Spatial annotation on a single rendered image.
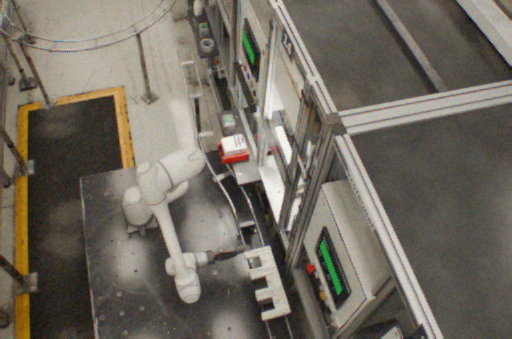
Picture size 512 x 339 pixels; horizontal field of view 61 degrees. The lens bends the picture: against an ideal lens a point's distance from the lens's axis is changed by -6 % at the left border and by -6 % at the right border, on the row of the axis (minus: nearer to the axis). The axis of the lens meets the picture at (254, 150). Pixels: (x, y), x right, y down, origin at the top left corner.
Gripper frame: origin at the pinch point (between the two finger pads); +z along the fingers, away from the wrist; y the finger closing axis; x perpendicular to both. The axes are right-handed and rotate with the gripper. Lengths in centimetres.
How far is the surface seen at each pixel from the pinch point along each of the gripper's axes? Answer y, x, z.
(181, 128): -88, 155, -11
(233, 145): 13, 57, 9
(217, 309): -19.8, -22.0, -20.2
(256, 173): 3.1, 41.8, 18.5
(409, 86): 113, -2, 56
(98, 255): -20, 24, -79
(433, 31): 113, 23, 80
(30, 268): -86, 56, -141
